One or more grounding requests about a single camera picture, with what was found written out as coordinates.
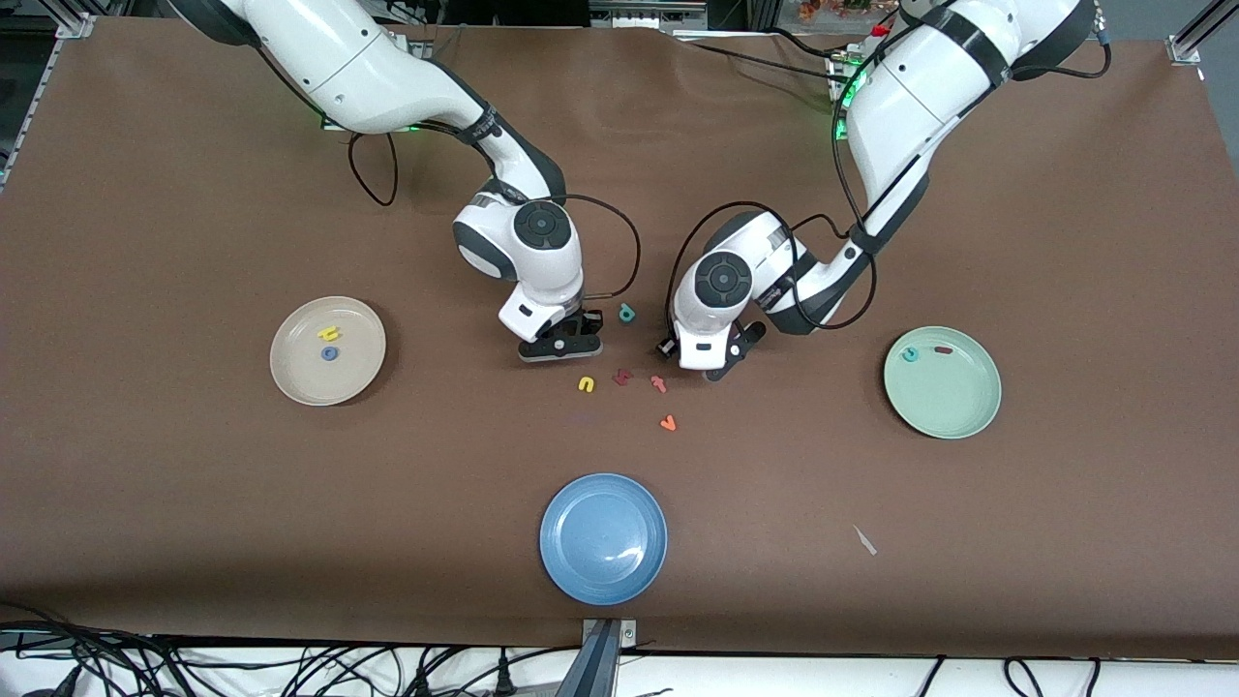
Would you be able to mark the blue plate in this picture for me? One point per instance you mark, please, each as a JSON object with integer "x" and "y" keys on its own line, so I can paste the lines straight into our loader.
{"x": 603, "y": 539}

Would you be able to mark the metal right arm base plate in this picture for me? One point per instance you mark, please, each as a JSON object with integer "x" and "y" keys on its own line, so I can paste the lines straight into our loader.
{"x": 326, "y": 123}

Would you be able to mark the green plate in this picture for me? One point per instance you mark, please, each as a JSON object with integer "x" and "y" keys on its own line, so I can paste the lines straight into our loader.
{"x": 953, "y": 392}

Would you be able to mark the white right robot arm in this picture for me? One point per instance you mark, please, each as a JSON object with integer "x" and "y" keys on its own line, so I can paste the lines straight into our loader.
{"x": 339, "y": 58}

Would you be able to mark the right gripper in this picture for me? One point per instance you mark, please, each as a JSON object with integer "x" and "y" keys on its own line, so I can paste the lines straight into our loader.
{"x": 584, "y": 321}

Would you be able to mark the orange artificial flowers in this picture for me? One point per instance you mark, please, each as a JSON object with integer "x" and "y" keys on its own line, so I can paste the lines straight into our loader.
{"x": 832, "y": 8}

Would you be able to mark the beige brown plate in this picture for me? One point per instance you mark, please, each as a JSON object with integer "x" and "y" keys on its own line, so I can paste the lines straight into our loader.
{"x": 310, "y": 378}

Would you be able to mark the aluminium frame rail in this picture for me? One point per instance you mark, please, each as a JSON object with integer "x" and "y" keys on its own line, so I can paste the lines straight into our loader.
{"x": 1186, "y": 46}
{"x": 77, "y": 24}
{"x": 27, "y": 111}

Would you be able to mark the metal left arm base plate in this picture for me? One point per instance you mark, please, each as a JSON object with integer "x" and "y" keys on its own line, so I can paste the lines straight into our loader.
{"x": 838, "y": 126}

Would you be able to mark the white paper scrap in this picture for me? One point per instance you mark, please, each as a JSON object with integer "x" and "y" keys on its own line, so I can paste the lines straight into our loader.
{"x": 864, "y": 540}

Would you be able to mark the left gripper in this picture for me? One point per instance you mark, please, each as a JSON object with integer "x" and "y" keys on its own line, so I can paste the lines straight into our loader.
{"x": 668, "y": 344}

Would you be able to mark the grey metal camera mount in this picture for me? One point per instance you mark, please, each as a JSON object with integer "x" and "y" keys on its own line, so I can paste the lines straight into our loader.
{"x": 600, "y": 668}

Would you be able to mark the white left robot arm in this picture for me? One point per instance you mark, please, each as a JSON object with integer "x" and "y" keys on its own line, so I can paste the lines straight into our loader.
{"x": 920, "y": 87}

